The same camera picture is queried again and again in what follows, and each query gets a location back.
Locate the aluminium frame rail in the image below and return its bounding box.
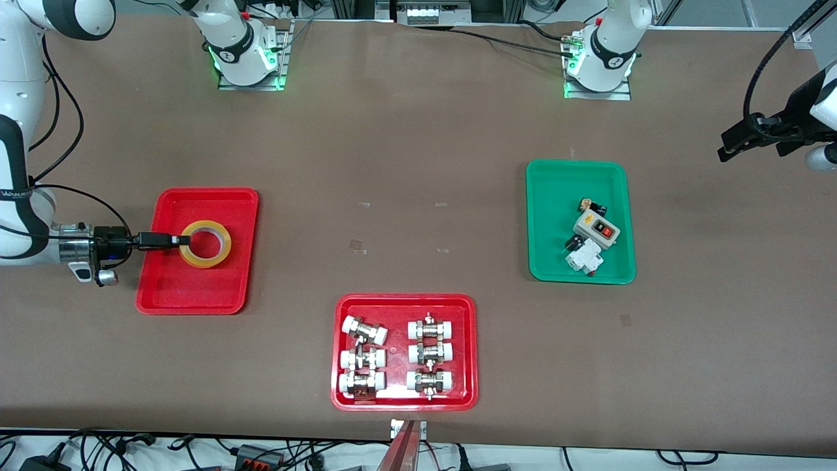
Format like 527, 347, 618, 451
790, 0, 837, 50

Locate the red tray holding fittings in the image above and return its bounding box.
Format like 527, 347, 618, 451
330, 293, 479, 412

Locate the grey on-off switch box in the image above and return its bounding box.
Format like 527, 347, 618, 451
573, 211, 620, 251

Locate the black table cable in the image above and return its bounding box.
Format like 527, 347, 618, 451
451, 24, 576, 57

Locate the clear yellowish tape roll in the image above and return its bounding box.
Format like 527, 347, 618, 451
179, 220, 233, 269

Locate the grey terminal box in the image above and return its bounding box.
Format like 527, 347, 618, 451
396, 0, 453, 27

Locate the white circuit breaker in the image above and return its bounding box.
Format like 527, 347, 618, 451
565, 238, 605, 275

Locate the empty red plastic tray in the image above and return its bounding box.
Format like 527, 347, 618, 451
135, 188, 260, 316

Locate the black power adapter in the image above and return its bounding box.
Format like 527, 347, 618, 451
18, 453, 71, 471

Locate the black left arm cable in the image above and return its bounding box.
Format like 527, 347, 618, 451
745, 0, 828, 131

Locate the metal white pipe fitting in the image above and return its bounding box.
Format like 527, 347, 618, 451
338, 370, 386, 398
407, 314, 455, 341
339, 347, 386, 371
342, 315, 388, 345
406, 368, 454, 400
408, 341, 454, 366

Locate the black orange power box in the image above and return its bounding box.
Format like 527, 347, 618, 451
234, 444, 286, 469

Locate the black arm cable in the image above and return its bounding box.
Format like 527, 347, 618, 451
745, 0, 828, 131
26, 36, 141, 253

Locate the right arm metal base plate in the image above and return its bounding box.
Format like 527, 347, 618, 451
218, 20, 292, 92

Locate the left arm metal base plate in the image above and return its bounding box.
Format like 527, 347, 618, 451
564, 33, 632, 101

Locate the green plastic tray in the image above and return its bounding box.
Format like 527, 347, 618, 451
526, 159, 637, 285

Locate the aluminium profile bar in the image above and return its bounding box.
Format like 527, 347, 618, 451
376, 419, 429, 471

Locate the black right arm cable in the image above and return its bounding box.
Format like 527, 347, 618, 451
26, 36, 141, 253

